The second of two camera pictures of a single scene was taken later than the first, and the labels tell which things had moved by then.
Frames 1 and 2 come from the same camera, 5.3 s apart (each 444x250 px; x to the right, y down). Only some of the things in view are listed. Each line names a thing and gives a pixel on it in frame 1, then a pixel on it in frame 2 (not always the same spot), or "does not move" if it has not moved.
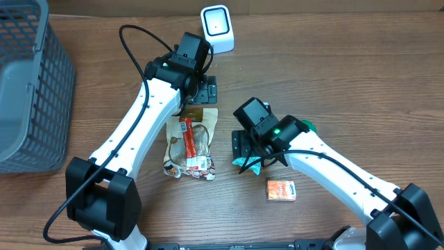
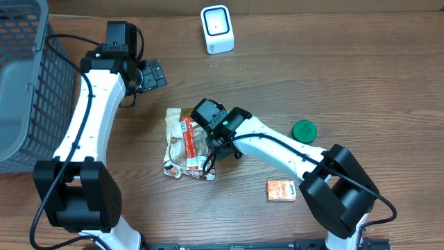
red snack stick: (193, 162) does not move
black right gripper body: (238, 146) to (224, 148)
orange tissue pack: (281, 190) does not move
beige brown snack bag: (188, 152) does not move
